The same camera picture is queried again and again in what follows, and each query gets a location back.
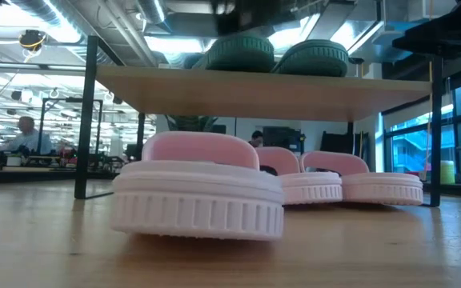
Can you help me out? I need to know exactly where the black metal frame rig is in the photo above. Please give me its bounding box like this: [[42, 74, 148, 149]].
[[38, 97, 104, 155]]

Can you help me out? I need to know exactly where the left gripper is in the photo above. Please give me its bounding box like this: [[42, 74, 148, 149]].
[[212, 0, 282, 38]]

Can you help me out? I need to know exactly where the artificial plant in white pot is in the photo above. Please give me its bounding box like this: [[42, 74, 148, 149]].
[[165, 114, 219, 133]]

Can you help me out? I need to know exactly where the pale pink rubber slide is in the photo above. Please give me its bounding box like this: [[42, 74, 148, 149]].
[[299, 150, 424, 206], [254, 146, 343, 206], [110, 130, 286, 242]]

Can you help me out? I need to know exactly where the black upright panel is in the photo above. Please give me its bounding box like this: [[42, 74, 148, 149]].
[[320, 130, 370, 171]]

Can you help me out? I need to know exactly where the green rubber slide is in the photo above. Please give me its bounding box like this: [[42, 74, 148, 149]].
[[182, 34, 275, 74], [272, 38, 351, 78]]

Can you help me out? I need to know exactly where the silver ventilation duct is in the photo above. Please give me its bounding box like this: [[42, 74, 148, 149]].
[[136, 0, 171, 35]]

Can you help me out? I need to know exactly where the person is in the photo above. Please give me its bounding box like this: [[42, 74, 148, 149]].
[[0, 115, 54, 156], [247, 130, 265, 148]]

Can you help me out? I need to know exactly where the black machine cabinet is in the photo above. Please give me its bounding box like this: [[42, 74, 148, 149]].
[[262, 126, 307, 155]]

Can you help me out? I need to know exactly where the wooden shelf with black frame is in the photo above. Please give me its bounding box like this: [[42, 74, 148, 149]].
[[74, 34, 443, 208]]

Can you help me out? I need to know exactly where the yellow-green container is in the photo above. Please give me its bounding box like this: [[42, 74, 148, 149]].
[[440, 160, 455, 185]]

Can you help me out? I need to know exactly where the black ceiling-hung camera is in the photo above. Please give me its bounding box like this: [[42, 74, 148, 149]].
[[18, 29, 48, 53]]

